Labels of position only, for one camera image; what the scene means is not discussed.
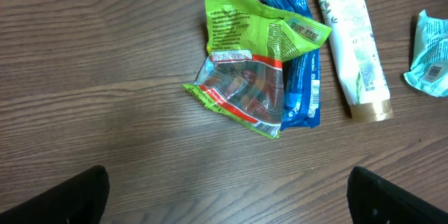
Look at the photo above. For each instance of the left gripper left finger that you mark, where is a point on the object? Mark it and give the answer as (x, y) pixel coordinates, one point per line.
(81, 199)

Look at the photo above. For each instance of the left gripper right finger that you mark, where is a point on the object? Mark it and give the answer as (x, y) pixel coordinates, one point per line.
(373, 199)

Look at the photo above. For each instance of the white tube gold cap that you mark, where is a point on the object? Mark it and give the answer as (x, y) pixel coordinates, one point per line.
(357, 60)

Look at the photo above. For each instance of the light teal tissue pack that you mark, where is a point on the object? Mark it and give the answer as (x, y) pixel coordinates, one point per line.
(428, 71)

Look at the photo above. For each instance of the green snack bag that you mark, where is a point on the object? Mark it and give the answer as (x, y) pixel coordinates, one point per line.
(242, 76)

